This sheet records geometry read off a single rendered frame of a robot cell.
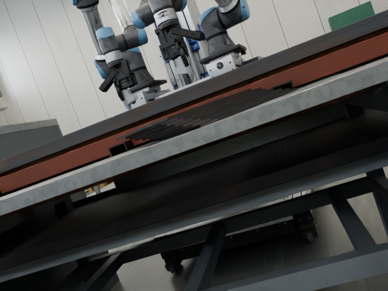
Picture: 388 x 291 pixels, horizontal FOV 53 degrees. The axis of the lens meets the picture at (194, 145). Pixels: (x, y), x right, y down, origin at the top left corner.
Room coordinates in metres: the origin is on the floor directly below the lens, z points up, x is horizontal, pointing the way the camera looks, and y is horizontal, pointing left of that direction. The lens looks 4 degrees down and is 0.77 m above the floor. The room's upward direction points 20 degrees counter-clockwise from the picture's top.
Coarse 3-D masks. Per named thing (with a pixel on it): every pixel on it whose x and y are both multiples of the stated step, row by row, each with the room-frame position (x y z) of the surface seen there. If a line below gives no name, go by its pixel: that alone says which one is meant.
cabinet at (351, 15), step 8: (352, 8) 9.68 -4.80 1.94; (360, 8) 9.62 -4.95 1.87; (368, 8) 9.57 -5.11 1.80; (336, 16) 9.81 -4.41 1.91; (344, 16) 9.75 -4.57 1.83; (352, 16) 9.69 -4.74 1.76; (360, 16) 9.64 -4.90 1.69; (368, 16) 9.59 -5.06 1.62; (336, 24) 9.82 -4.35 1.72; (344, 24) 9.76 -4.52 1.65
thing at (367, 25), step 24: (360, 24) 0.92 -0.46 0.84; (384, 24) 0.91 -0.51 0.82; (288, 48) 0.96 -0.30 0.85; (312, 48) 0.95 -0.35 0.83; (240, 72) 0.99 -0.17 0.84; (264, 72) 0.98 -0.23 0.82; (168, 96) 1.04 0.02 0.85; (192, 96) 1.02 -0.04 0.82; (120, 120) 1.07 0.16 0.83; (48, 144) 1.12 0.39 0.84; (72, 144) 1.11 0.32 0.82; (0, 168) 1.16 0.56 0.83
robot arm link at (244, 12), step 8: (216, 0) 1.92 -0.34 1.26; (224, 0) 1.91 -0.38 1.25; (232, 0) 1.93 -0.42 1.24; (240, 0) 1.95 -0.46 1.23; (224, 8) 1.95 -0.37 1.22; (232, 8) 1.94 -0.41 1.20; (240, 8) 1.95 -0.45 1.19; (248, 8) 2.02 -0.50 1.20; (224, 16) 2.00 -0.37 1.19; (232, 16) 1.97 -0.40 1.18; (240, 16) 1.97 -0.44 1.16; (248, 16) 1.99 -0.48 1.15; (224, 24) 2.02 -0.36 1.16; (232, 24) 2.02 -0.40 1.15
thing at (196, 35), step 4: (172, 28) 1.38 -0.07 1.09; (176, 28) 1.37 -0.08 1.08; (180, 28) 1.37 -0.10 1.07; (172, 32) 1.38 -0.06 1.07; (176, 32) 1.37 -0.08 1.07; (180, 32) 1.37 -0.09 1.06; (184, 32) 1.37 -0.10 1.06; (188, 32) 1.36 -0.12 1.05; (192, 32) 1.36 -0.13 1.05; (196, 32) 1.36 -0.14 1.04; (200, 32) 1.35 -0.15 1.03; (184, 36) 1.38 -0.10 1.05; (188, 36) 1.37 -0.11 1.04; (192, 36) 1.36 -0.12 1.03; (196, 36) 1.36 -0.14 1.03; (200, 36) 1.36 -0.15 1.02; (204, 36) 1.39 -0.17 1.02; (196, 40) 1.38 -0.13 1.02; (200, 40) 1.38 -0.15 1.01
